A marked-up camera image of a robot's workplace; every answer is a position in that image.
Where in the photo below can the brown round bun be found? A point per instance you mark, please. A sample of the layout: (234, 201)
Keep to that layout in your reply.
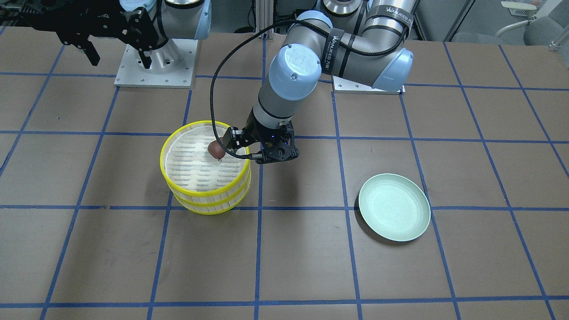
(215, 150)

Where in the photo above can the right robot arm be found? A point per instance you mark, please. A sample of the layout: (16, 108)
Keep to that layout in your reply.
(178, 19)

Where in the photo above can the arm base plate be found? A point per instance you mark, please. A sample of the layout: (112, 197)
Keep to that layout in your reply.
(341, 85)
(172, 66)

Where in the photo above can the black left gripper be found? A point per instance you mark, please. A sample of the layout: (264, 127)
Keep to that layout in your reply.
(255, 129)

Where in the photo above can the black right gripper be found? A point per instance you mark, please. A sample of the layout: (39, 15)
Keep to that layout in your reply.
(116, 21)

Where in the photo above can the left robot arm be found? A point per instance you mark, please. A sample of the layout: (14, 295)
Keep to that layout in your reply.
(357, 40)

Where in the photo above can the light green plate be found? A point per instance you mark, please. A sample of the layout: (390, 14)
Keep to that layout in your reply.
(394, 207)

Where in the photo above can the yellow steamer basket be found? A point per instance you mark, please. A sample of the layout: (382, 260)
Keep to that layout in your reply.
(220, 202)
(193, 174)

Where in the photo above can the aluminium frame post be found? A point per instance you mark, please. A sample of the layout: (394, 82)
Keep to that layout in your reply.
(263, 14)

